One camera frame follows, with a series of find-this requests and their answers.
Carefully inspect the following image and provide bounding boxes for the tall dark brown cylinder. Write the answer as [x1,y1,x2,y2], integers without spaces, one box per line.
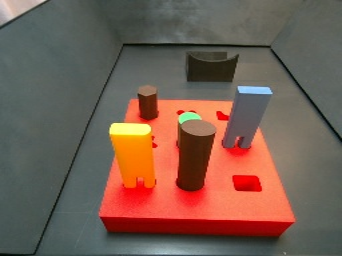
[176,119,217,191]

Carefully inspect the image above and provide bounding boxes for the yellow two prong block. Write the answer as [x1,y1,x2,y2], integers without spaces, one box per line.
[110,123,155,188]

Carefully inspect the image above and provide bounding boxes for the blue two prong block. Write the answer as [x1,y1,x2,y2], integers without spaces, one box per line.
[222,85,273,149]

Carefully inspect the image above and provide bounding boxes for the green round peg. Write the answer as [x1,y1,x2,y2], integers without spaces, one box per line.
[176,111,203,148]

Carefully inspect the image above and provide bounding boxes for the red peg board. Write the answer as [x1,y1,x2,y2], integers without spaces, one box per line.
[99,100,295,236]

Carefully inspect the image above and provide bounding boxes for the small dark hexagonal peg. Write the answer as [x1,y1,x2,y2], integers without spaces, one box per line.
[138,85,158,120]

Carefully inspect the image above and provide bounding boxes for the black curved holder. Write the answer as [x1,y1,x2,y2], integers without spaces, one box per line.
[186,51,239,82]

